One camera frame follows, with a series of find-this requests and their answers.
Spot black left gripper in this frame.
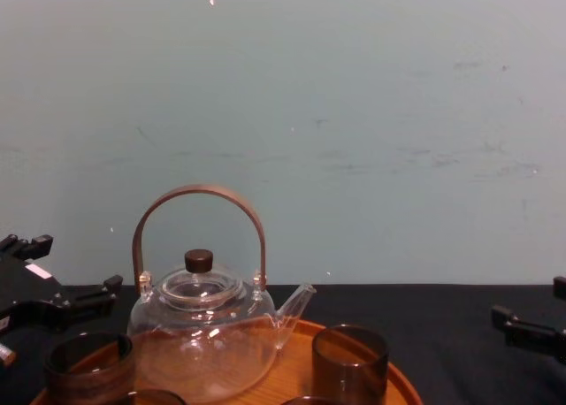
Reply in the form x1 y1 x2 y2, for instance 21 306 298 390
0 233 125 335

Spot round wooden tray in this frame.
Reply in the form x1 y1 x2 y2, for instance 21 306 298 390
28 317 424 405

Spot black table cloth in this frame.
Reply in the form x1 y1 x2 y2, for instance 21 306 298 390
0 282 566 405

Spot brown tinted glass cup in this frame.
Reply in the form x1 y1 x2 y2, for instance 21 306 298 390
126 388 187 405
281 395 347 405
311 325 391 405
42 332 136 405

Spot glass teapot lid dark knob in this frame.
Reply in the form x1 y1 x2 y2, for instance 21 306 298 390
156 248 245 312

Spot clear glass teapot wooden handle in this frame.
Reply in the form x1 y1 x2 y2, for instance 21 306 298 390
126 184 317 402

